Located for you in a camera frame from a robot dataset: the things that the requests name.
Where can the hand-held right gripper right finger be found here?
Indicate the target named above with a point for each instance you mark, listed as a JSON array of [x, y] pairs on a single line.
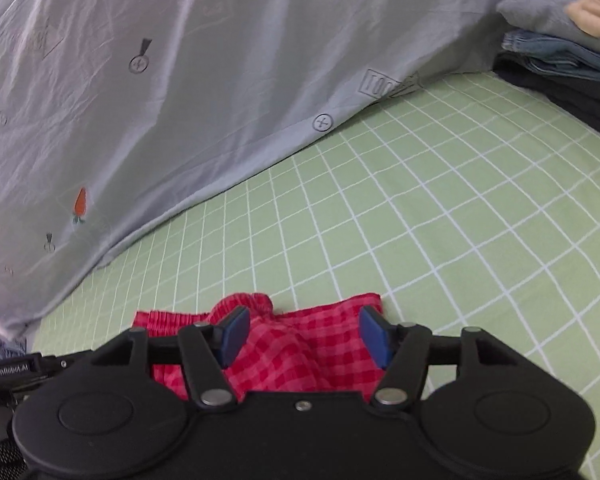
[[375, 336]]

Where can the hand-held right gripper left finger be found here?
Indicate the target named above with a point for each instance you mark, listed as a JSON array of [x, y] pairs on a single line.
[[233, 336]]

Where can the red checked shorts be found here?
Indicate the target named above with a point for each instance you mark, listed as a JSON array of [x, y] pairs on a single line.
[[290, 355]]

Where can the blue checked shorts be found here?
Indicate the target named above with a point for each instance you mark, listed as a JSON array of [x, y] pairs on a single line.
[[5, 346]]

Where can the green checked bed sheet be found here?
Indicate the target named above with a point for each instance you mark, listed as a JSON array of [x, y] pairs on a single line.
[[430, 210]]

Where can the grey printed blanket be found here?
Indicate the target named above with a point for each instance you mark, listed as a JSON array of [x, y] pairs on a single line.
[[180, 110]]

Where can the dark folded garment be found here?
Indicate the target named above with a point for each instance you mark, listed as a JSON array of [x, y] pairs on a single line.
[[570, 96]]

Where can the folded blue jeans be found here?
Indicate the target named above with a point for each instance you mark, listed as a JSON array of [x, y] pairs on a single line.
[[545, 51]]

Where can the grey folded garment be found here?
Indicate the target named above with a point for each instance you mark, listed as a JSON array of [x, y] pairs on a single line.
[[540, 15]]

